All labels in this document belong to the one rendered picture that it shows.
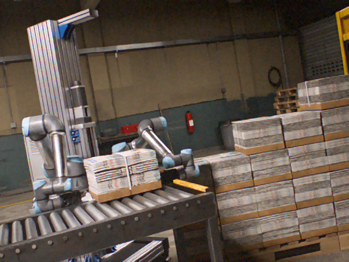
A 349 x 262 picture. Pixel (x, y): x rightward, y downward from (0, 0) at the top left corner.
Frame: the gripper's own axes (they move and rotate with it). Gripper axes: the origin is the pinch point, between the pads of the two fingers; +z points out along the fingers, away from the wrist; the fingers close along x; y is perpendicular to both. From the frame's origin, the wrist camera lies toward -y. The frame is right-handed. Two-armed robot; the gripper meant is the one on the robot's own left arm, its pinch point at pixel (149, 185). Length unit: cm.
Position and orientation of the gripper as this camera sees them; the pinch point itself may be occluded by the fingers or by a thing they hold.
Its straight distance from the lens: 249.4
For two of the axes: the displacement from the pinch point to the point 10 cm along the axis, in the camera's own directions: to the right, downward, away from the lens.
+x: 3.9, -0.2, -9.2
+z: -9.1, 1.7, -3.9
